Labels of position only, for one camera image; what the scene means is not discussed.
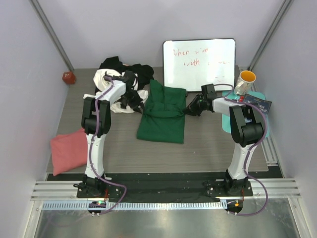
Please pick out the teal plastic mat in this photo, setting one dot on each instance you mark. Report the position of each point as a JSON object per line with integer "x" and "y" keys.
{"x": 226, "y": 119}

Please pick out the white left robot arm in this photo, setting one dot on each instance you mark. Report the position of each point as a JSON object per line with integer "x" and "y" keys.
{"x": 111, "y": 87}

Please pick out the white mug orange inside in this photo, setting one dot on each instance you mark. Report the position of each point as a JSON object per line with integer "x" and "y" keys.
{"x": 244, "y": 82}

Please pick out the green t-shirt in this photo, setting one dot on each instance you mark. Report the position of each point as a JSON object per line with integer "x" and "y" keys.
{"x": 163, "y": 119}

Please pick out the Nineteen Eighty-Four book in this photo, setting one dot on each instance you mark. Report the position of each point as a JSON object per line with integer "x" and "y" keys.
{"x": 262, "y": 105}

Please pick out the white t-shirt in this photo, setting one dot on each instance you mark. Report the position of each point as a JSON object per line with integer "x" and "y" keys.
{"x": 120, "y": 106}

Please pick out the small red cube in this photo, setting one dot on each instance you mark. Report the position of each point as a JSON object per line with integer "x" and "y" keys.
{"x": 69, "y": 78}

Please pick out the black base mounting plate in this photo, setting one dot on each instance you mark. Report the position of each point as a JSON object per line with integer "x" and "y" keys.
{"x": 117, "y": 183}

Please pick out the folded pink t-shirt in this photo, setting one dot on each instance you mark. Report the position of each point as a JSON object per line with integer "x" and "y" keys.
{"x": 69, "y": 151}

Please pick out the white slotted cable duct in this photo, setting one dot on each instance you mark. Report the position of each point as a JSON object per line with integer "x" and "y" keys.
{"x": 99, "y": 205}

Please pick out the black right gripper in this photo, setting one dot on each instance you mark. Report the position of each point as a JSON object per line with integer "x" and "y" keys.
{"x": 191, "y": 109}

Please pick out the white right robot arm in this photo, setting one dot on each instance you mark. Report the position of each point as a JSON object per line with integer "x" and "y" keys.
{"x": 248, "y": 126}

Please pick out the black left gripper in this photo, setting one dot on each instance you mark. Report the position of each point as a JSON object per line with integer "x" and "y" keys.
{"x": 135, "y": 105}

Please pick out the black t-shirt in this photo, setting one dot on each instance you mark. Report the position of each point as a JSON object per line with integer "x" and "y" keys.
{"x": 144, "y": 72}

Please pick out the white dry-erase board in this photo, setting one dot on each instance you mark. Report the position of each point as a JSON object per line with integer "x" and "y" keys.
{"x": 190, "y": 64}

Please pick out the aluminium frame rail front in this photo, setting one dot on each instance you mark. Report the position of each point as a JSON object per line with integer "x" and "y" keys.
{"x": 49, "y": 191}

